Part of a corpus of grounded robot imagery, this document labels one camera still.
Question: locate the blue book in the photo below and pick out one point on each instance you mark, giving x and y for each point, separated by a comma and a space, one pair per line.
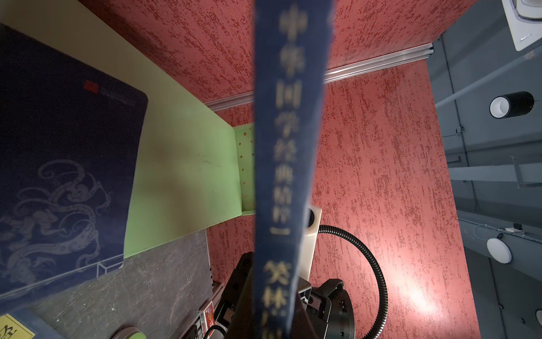
69, 144
24, 324
292, 45

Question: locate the green wooden shelf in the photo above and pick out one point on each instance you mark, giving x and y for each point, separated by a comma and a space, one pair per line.
187, 174

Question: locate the red card pack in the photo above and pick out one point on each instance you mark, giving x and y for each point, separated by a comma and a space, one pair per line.
206, 318

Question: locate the green push button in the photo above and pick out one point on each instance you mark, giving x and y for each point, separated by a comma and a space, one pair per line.
130, 332

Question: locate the white round ceiling lamp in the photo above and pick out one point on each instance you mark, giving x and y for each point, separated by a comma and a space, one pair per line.
499, 251

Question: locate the black ceiling spotlight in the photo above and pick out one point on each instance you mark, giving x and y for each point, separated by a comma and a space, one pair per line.
512, 105

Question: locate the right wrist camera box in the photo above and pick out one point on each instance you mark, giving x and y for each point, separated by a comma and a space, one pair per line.
309, 242

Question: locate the right aluminium corner post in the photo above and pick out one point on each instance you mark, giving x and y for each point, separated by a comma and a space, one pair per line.
379, 63

